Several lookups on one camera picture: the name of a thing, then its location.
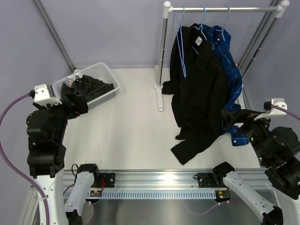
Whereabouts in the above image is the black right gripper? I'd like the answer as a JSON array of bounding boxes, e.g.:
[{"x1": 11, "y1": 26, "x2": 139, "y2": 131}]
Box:
[{"x1": 221, "y1": 108, "x2": 276, "y2": 163}]

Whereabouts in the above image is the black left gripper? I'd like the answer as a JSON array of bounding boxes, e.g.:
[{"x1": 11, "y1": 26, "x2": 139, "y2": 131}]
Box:
[{"x1": 34, "y1": 91, "x2": 88, "y2": 142}]

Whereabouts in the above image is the dark pinstriped shirt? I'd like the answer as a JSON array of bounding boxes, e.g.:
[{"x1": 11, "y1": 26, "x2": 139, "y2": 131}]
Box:
[{"x1": 70, "y1": 75, "x2": 114, "y2": 102}]

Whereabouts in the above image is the light blue hanger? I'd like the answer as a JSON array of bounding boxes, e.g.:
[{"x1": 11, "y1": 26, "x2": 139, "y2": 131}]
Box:
[
  {"x1": 174, "y1": 6, "x2": 187, "y2": 78},
  {"x1": 216, "y1": 5, "x2": 231, "y2": 41},
  {"x1": 190, "y1": 9, "x2": 210, "y2": 56}
]

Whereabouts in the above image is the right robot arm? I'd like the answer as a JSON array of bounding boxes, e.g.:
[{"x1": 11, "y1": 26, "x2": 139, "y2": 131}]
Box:
[{"x1": 212, "y1": 105, "x2": 300, "y2": 225}]

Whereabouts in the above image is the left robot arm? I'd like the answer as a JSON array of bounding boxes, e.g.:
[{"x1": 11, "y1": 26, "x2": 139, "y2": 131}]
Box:
[{"x1": 26, "y1": 84, "x2": 101, "y2": 225}]

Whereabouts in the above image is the plain black shirt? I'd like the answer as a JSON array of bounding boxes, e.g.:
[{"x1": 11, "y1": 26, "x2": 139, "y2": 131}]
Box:
[{"x1": 163, "y1": 25, "x2": 227, "y2": 165}]

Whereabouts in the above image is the blue plaid shirt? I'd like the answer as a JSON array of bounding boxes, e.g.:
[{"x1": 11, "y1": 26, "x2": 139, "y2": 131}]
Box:
[{"x1": 201, "y1": 23, "x2": 249, "y2": 147}]

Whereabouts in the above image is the white plastic basket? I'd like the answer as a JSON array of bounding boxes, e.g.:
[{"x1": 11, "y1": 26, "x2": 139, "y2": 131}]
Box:
[{"x1": 52, "y1": 62, "x2": 119, "y2": 109}]

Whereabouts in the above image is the metal clothes rack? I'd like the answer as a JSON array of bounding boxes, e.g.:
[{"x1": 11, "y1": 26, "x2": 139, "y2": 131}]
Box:
[{"x1": 154, "y1": 0, "x2": 290, "y2": 112}]

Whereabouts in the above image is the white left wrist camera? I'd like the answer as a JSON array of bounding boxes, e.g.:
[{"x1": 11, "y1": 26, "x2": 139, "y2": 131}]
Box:
[{"x1": 34, "y1": 84, "x2": 62, "y2": 106}]

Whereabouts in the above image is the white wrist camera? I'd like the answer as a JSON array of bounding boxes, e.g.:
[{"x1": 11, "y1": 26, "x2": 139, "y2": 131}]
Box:
[
  {"x1": 34, "y1": 84, "x2": 62, "y2": 106},
  {"x1": 254, "y1": 98, "x2": 287, "y2": 121}
]

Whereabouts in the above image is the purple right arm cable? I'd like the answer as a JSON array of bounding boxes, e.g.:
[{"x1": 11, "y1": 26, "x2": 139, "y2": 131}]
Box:
[{"x1": 270, "y1": 105, "x2": 300, "y2": 121}]

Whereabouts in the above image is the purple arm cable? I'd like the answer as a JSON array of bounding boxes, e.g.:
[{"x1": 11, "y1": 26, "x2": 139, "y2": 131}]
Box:
[
  {"x1": 0, "y1": 92, "x2": 51, "y2": 225},
  {"x1": 270, "y1": 105, "x2": 300, "y2": 121}
]

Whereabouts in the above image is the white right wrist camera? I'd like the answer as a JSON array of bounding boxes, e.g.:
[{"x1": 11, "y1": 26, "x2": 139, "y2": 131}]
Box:
[{"x1": 254, "y1": 98, "x2": 287, "y2": 121}]

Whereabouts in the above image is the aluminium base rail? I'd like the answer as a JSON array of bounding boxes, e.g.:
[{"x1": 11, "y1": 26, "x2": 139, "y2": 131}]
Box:
[{"x1": 63, "y1": 169, "x2": 268, "y2": 191}]

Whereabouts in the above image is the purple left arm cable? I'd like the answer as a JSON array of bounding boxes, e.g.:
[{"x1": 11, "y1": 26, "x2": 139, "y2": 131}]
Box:
[{"x1": 0, "y1": 92, "x2": 51, "y2": 225}]

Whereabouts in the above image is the perforated cable duct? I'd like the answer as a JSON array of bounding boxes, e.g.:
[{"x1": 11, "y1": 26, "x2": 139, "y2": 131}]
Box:
[{"x1": 63, "y1": 190, "x2": 216, "y2": 199}]

